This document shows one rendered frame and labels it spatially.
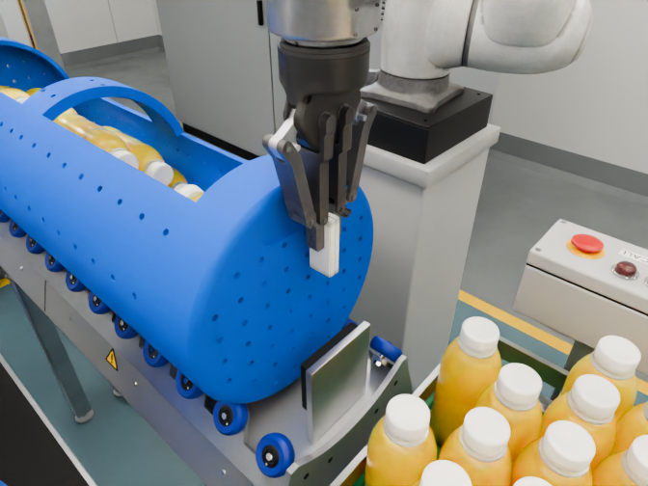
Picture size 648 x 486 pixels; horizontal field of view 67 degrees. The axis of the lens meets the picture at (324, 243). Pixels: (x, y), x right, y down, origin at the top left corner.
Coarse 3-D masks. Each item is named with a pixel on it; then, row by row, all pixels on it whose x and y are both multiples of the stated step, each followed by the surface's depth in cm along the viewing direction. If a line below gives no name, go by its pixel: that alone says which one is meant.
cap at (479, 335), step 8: (472, 320) 53; (480, 320) 53; (488, 320) 53; (464, 328) 52; (472, 328) 52; (480, 328) 52; (488, 328) 52; (496, 328) 52; (464, 336) 52; (472, 336) 51; (480, 336) 51; (488, 336) 51; (496, 336) 51; (464, 344) 52; (472, 344) 51; (480, 344) 51; (488, 344) 51; (496, 344) 52; (480, 352) 52; (488, 352) 52
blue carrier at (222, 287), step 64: (0, 64) 99; (0, 128) 69; (64, 128) 62; (128, 128) 96; (0, 192) 70; (64, 192) 58; (128, 192) 52; (256, 192) 46; (64, 256) 61; (128, 256) 50; (192, 256) 45; (256, 256) 47; (128, 320) 54; (192, 320) 44; (256, 320) 51; (320, 320) 61; (256, 384) 56
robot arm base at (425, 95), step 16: (368, 80) 116; (384, 80) 107; (400, 80) 104; (416, 80) 103; (432, 80) 104; (448, 80) 108; (368, 96) 109; (384, 96) 107; (400, 96) 105; (416, 96) 104; (432, 96) 105; (448, 96) 109; (432, 112) 103
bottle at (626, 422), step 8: (632, 408) 49; (640, 408) 47; (624, 416) 49; (632, 416) 47; (640, 416) 47; (624, 424) 48; (632, 424) 47; (640, 424) 46; (624, 432) 48; (632, 432) 47; (640, 432) 46; (616, 440) 48; (624, 440) 47; (632, 440) 47; (616, 448) 48; (624, 448) 47
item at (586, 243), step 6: (576, 234) 61; (582, 234) 61; (588, 234) 61; (576, 240) 60; (582, 240) 60; (588, 240) 60; (594, 240) 60; (600, 240) 60; (576, 246) 60; (582, 246) 59; (588, 246) 59; (594, 246) 59; (600, 246) 59; (588, 252) 59; (594, 252) 59
